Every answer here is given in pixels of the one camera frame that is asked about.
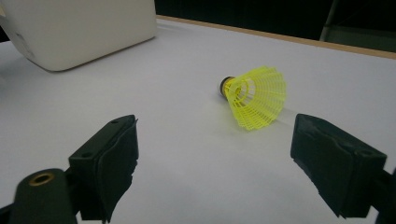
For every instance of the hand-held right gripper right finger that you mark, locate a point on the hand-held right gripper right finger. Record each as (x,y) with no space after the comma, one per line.
(339,168)

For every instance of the yellow plastic shuttlecock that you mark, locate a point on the yellow plastic shuttlecock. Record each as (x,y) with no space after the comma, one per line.
(263,96)

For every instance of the white plastic storage bin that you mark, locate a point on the white plastic storage bin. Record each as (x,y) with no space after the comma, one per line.
(81,31)

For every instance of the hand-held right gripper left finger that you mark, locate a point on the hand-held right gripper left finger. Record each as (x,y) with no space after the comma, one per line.
(104,165)

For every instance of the white metal stand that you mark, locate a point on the white metal stand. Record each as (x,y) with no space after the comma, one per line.
(361,37)

